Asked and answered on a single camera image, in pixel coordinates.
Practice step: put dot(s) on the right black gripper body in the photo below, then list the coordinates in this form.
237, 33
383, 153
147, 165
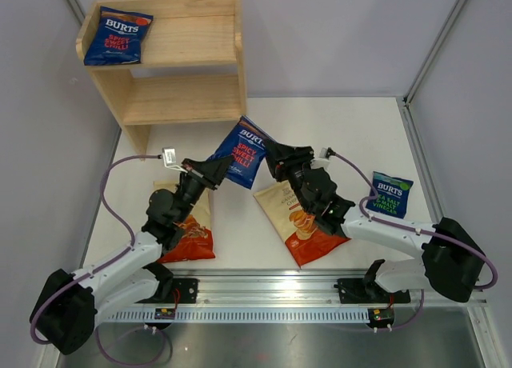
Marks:
294, 170

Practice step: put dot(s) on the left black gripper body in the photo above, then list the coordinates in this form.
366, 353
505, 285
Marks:
191, 189

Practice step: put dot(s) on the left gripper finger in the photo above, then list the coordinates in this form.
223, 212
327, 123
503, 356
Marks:
190, 165
212, 172

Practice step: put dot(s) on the blue Burts chilli bag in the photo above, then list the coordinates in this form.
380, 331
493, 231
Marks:
119, 38

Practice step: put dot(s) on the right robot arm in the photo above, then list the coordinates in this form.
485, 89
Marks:
442, 256

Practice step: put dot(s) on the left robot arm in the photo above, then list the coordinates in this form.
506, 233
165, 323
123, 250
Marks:
72, 305

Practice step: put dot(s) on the left cassava chips bag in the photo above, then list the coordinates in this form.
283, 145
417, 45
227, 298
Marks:
197, 243

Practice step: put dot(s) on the cassava chips bag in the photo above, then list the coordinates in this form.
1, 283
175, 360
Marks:
197, 243
297, 230

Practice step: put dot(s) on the right cassava chips bag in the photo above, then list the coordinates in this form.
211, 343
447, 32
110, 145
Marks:
297, 230

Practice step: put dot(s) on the wooden two-tier shelf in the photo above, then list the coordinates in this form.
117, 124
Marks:
192, 67

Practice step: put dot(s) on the Burts sea salt vinegar bag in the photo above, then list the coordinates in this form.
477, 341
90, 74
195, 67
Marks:
389, 195

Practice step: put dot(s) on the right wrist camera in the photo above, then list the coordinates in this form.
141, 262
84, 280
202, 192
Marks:
322, 161

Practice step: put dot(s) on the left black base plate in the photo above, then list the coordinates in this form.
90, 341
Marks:
180, 290

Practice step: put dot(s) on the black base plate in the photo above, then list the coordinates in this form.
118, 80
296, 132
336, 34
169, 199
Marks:
180, 290
354, 291

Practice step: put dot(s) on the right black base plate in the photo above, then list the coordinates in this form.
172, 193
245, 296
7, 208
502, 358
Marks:
354, 291

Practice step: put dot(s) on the white slotted cable duct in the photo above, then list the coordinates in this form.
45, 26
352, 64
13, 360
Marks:
307, 315

